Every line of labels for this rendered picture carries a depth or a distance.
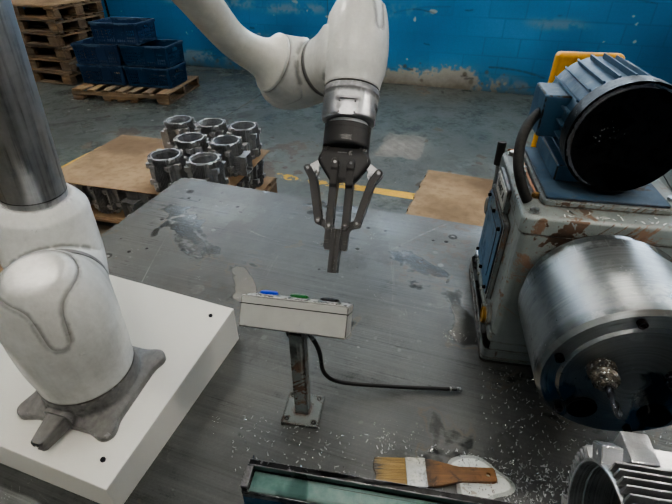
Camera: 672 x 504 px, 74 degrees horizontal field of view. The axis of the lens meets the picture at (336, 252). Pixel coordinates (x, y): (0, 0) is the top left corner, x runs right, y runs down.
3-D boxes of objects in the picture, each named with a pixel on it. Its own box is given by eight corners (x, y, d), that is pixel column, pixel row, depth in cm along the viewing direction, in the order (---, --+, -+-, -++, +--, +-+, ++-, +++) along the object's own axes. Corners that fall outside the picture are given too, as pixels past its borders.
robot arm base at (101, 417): (-5, 438, 72) (-22, 420, 69) (87, 335, 89) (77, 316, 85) (93, 468, 69) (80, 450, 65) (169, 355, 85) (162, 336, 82)
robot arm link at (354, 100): (379, 80, 67) (375, 119, 67) (380, 103, 76) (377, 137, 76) (319, 77, 68) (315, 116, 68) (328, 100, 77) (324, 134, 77)
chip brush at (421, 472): (491, 462, 77) (492, 460, 76) (499, 492, 73) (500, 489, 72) (372, 458, 77) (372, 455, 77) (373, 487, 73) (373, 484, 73)
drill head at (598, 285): (617, 302, 93) (668, 196, 79) (703, 470, 64) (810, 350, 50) (494, 289, 97) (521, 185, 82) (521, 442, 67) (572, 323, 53)
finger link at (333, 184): (340, 158, 70) (331, 157, 70) (331, 228, 69) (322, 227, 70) (343, 164, 74) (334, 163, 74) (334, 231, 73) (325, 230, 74)
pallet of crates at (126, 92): (200, 85, 562) (188, 16, 517) (169, 105, 498) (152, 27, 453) (113, 81, 580) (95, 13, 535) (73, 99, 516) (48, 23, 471)
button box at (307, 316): (350, 333, 74) (353, 301, 74) (345, 340, 67) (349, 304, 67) (251, 321, 76) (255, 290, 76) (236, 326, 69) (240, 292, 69)
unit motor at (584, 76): (574, 223, 113) (640, 43, 89) (619, 311, 87) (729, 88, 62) (470, 214, 117) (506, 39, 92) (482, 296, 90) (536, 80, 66)
